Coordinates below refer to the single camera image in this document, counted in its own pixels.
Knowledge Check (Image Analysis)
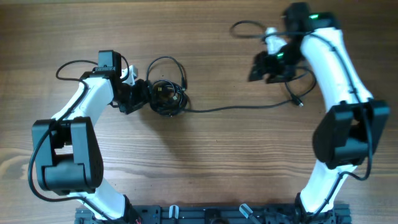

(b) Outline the black USB cable gold plug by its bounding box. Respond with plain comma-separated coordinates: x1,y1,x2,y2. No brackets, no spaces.
149,80,307,116

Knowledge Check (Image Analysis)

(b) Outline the black USB cable blue plug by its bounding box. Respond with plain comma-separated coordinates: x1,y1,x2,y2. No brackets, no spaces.
146,55,189,116

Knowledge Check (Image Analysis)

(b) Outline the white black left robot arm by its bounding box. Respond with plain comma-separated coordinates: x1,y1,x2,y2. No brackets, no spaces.
27,50,147,223

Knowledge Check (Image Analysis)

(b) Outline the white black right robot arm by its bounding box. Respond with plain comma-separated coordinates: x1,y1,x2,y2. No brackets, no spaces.
248,2,390,223

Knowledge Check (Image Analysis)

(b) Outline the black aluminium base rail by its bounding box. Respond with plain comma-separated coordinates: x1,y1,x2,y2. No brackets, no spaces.
74,203,352,224

